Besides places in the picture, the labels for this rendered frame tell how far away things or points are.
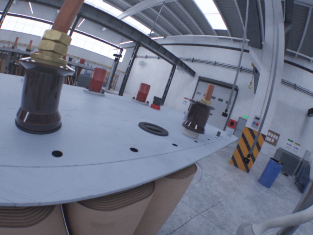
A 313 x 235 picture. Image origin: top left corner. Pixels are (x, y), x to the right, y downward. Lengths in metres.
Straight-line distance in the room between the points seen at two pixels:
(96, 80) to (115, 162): 0.56
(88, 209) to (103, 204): 0.06
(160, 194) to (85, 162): 0.66
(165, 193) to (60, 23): 0.79
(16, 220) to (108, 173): 0.38
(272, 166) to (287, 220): 4.21
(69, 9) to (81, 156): 0.20
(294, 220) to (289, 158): 7.90
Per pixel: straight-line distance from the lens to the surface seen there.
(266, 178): 4.96
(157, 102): 0.82
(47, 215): 0.46
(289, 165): 8.66
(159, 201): 0.83
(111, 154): 0.18
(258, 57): 6.01
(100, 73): 0.68
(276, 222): 0.76
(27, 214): 0.47
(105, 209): 0.48
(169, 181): 0.72
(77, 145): 0.18
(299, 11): 11.50
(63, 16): 0.22
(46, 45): 0.20
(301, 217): 0.70
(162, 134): 0.32
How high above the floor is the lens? 1.45
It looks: 10 degrees down
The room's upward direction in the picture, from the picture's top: 19 degrees clockwise
